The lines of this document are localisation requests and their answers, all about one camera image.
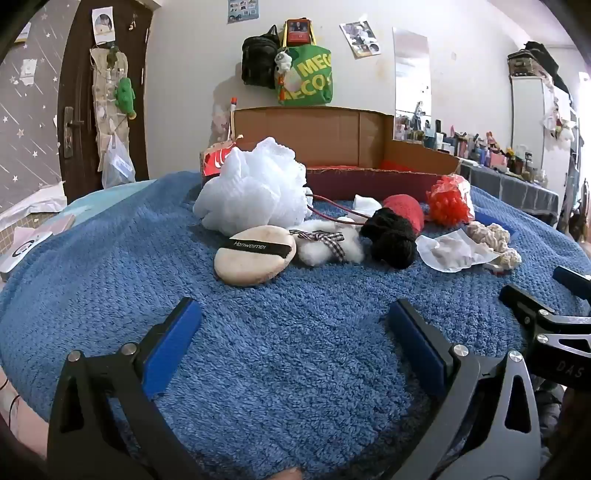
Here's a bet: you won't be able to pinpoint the white mesh bath pouf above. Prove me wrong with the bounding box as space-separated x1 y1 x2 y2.
192 137 309 232

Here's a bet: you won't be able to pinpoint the photo on door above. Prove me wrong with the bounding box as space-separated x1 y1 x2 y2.
91 6 116 46

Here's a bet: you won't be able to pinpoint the small white cloth pad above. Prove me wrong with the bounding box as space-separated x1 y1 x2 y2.
353 194 384 217

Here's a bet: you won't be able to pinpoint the white packet black ring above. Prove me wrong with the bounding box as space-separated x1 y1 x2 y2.
0 231 54 280

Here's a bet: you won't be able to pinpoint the light blue sheet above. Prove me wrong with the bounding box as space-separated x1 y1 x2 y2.
59 180 158 219

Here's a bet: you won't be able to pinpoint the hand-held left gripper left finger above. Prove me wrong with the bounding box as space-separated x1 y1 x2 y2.
46 296 208 480

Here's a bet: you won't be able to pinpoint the green plush toy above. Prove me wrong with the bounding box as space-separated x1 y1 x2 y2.
114 78 138 120

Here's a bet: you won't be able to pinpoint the red yellow framed picture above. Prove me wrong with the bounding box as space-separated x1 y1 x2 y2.
283 18 315 47

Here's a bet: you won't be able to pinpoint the table with cosmetics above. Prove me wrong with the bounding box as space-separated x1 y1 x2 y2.
394 102 548 183

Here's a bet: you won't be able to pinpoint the cream crochet scrunchie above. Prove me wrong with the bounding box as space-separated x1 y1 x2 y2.
466 222 523 277

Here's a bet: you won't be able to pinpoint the blue felt cloth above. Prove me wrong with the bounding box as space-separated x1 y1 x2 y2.
473 210 515 234

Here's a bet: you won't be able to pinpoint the red foam mesh net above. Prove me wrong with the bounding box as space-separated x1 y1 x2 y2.
425 174 475 226

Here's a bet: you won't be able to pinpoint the red knitted pouch with cord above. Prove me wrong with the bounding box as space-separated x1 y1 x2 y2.
305 193 426 233

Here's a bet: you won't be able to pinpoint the blue wall poster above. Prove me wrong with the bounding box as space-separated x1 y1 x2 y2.
227 0 260 24

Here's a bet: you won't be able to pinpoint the pale pink plush toy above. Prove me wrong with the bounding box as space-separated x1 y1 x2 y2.
212 104 232 145

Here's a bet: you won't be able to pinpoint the table with grey cloth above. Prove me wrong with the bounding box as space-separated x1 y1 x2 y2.
459 159 560 227

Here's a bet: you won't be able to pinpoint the dark bags on wardrobe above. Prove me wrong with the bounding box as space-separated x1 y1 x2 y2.
508 41 574 93

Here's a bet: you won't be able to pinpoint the white plush keychain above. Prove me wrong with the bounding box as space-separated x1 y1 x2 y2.
274 48 294 77

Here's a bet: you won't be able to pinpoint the black knitted yarn piece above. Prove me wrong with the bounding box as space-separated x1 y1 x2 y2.
359 208 419 270

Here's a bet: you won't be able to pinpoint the pink box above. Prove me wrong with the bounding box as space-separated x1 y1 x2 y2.
39 215 76 237

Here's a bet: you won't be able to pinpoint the metal door handle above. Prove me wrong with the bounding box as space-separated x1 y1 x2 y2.
63 107 82 160

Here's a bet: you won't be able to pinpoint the dark brown door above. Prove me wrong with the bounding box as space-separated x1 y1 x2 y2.
58 0 155 204

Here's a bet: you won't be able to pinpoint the green tote bag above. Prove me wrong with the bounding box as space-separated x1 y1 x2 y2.
277 44 334 106

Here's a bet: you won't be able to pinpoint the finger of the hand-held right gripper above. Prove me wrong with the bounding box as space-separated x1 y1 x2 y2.
499 283 591 385
552 266 591 300

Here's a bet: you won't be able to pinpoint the beige powder puff black strap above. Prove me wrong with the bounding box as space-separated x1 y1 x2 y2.
213 224 297 287

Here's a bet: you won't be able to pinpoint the translucent plastic bag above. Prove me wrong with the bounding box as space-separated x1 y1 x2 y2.
102 134 137 189

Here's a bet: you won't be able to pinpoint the cardboard box red lining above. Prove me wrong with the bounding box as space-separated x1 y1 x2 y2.
199 106 462 204

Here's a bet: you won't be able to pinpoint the white wardrobe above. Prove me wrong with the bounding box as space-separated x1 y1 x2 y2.
508 74 581 227

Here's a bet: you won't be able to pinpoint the wall photo print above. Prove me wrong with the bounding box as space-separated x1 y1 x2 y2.
340 21 382 59

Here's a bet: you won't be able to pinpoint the hanging plush toys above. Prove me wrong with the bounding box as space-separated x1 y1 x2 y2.
545 99 579 142

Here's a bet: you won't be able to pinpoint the black backpack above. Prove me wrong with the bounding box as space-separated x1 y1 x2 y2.
241 25 282 88

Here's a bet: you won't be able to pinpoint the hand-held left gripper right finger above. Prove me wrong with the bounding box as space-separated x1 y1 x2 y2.
387 298 542 480

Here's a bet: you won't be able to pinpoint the white fluffy scrunchie plaid bow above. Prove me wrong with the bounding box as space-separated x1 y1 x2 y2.
290 217 365 267

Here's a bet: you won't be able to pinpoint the wall mirror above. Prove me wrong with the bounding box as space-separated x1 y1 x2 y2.
392 27 432 141

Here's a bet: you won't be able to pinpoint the beige hanging door organizer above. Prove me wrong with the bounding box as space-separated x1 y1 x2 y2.
90 46 139 172

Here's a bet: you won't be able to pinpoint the white paper sheets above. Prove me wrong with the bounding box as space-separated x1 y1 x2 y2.
0 182 68 227

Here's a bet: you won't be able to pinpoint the blue fleece blanket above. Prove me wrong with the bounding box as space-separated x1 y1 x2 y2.
0 171 591 480

